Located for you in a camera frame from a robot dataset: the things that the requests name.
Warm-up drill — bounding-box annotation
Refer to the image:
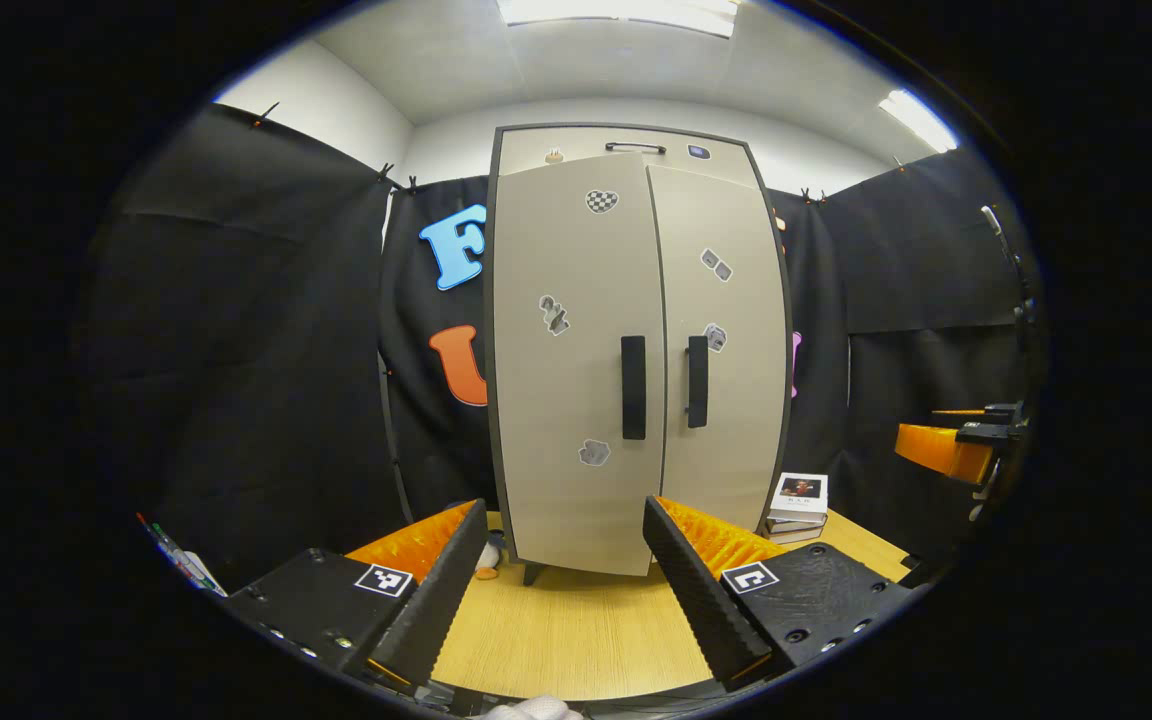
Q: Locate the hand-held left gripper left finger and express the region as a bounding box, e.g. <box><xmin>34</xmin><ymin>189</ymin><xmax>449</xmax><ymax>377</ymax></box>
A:
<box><xmin>226</xmin><ymin>498</ymin><xmax>489</xmax><ymax>693</ymax></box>

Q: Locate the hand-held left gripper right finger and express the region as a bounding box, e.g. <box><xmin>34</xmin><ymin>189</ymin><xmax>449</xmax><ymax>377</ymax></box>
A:
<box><xmin>643</xmin><ymin>493</ymin><xmax>922</xmax><ymax>693</ymax></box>

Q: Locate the white shoe cabinet door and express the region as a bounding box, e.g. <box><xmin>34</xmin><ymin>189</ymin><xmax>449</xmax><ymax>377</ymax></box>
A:
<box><xmin>491</xmin><ymin>152</ymin><xmax>669</xmax><ymax>578</ymax></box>
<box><xmin>646</xmin><ymin>163</ymin><xmax>790</xmax><ymax>536</ymax></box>

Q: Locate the white shoe cabinet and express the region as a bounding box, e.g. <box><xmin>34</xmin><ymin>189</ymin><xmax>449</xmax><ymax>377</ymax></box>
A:
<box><xmin>483</xmin><ymin>123</ymin><xmax>797</xmax><ymax>586</ymax></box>

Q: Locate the grey cabinet drawer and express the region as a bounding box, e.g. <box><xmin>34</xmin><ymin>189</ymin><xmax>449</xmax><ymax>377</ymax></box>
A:
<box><xmin>498</xmin><ymin>127</ymin><xmax>762</xmax><ymax>187</ymax></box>

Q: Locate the penguin plush toy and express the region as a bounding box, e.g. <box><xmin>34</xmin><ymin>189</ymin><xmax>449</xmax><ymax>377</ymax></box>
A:
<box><xmin>474</xmin><ymin>535</ymin><xmax>509</xmax><ymax>583</ymax></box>

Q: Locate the white portrait cover book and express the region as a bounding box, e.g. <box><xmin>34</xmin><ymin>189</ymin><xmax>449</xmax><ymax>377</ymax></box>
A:
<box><xmin>769</xmin><ymin>473</ymin><xmax>829</xmax><ymax>524</ymax></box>

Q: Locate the ceiling light panel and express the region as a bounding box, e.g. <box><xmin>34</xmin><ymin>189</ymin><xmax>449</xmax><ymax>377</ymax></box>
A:
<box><xmin>496</xmin><ymin>0</ymin><xmax>740</xmax><ymax>39</ymax></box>
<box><xmin>878</xmin><ymin>88</ymin><xmax>959</xmax><ymax>153</ymax></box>

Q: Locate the clear bottle red cap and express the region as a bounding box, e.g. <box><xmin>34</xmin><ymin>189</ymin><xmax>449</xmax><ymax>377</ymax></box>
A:
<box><xmin>136</xmin><ymin>513</ymin><xmax>207</xmax><ymax>591</ymax></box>

